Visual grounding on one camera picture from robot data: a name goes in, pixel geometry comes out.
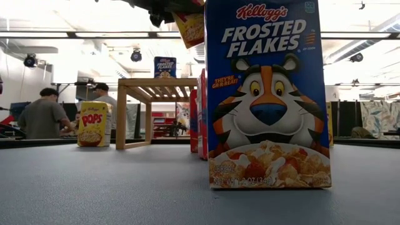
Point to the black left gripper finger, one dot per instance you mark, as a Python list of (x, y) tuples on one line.
[(189, 5)]

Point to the yellow Corn Pops cereal box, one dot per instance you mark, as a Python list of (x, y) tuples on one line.
[(93, 123), (329, 125), (192, 31)]

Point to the blue Frosted Flakes cereal box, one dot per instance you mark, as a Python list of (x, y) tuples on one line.
[(265, 93), (165, 65)]

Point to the red Froot Loops cereal box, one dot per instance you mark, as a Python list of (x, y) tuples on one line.
[(202, 118), (193, 125)]

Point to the wooden slatted shelf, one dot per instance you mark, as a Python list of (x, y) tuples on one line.
[(121, 118)]

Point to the overhead light bar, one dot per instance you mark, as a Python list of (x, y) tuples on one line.
[(109, 34)]

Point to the person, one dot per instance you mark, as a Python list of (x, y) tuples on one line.
[(100, 90), (77, 117), (40, 118)]

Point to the white cloth curtain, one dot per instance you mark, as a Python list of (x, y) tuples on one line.
[(132, 122)]

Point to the black partition panel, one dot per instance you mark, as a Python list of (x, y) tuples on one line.
[(345, 118)]

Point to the olive green bag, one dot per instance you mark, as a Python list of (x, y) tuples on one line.
[(362, 132)]

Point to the floral patterned cloth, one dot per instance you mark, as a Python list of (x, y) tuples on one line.
[(379, 118)]

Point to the grey ceiling duct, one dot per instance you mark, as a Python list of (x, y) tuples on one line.
[(359, 48)]

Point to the black aluminium table frame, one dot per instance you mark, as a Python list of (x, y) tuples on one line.
[(359, 143)]

